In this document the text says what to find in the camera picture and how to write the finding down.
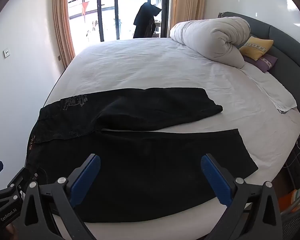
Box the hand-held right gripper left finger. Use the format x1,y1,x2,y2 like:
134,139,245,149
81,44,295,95
19,154,101,240

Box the rolled white duvet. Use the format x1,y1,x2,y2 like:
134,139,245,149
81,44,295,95
169,17,251,69

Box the purple patterned pillow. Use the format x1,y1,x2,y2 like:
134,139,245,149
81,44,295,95
244,54,278,73

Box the white bed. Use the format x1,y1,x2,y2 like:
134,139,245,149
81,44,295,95
44,37,300,240

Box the black hanging jacket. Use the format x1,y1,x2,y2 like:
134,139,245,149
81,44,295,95
133,2,162,39

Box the grey mesh basket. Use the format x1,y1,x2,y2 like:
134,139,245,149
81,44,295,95
280,205,300,240

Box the black pants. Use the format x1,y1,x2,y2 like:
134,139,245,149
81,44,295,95
26,87,259,224

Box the grey upholstered headboard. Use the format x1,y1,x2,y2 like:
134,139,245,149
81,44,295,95
218,12,300,130

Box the black door frame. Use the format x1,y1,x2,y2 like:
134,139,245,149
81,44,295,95
96,0,170,42

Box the yellow patterned pillow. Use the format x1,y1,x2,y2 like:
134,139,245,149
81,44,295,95
239,36,274,61

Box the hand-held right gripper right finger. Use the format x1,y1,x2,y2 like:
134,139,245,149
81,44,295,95
201,154,283,240

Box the striped colourful bag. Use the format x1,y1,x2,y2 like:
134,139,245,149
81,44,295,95
277,180,300,213

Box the folded white sheet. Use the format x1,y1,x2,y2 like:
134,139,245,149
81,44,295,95
240,64,297,113

